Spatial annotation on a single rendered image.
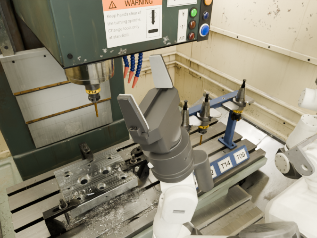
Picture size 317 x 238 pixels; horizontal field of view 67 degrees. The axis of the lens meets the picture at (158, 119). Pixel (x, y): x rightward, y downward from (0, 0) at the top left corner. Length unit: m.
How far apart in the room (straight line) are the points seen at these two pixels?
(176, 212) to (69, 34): 0.43
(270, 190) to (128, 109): 1.23
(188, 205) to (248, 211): 0.90
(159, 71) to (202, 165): 0.19
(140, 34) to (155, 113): 0.31
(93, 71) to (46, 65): 0.53
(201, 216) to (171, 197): 0.77
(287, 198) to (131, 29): 0.54
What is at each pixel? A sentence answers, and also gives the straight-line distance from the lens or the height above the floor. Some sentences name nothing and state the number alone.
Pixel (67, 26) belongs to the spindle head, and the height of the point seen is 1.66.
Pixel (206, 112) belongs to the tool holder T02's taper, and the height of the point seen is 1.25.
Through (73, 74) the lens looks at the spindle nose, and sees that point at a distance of 0.78.
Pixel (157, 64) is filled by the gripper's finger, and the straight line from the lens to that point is 0.40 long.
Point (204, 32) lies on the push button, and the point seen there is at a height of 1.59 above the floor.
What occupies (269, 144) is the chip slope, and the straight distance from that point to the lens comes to 1.62.
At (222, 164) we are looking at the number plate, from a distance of 1.23.
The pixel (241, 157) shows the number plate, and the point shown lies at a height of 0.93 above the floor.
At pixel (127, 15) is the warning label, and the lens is 0.62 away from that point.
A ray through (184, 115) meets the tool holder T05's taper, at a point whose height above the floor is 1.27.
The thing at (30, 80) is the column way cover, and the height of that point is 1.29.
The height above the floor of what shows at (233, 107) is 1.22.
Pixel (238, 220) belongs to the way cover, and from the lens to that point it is 1.32.
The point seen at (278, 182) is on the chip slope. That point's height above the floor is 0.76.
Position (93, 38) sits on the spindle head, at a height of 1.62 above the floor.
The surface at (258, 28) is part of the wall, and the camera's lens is 1.53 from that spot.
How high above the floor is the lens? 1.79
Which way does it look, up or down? 35 degrees down
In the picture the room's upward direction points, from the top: 1 degrees clockwise
